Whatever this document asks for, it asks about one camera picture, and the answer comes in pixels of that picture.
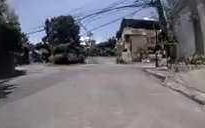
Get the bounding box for grey concrete building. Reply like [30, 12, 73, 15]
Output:
[171, 0, 205, 61]

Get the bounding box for green bushes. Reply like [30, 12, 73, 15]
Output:
[176, 53, 205, 66]

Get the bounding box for overhead wires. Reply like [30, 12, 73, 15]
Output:
[24, 0, 158, 37]

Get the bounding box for dark trees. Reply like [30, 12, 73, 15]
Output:
[0, 0, 33, 81]

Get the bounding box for low grey wall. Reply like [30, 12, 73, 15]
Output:
[85, 55, 118, 65]

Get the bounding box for utility pole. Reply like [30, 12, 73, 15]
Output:
[154, 0, 170, 68]

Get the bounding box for grey concrete road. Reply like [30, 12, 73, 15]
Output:
[0, 62, 205, 128]

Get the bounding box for raised concrete kerb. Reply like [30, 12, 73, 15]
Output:
[143, 65, 205, 110]

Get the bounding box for beige house with dark roof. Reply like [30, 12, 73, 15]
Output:
[115, 17, 162, 64]

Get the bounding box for large dark tree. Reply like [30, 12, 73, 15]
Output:
[39, 14, 88, 65]

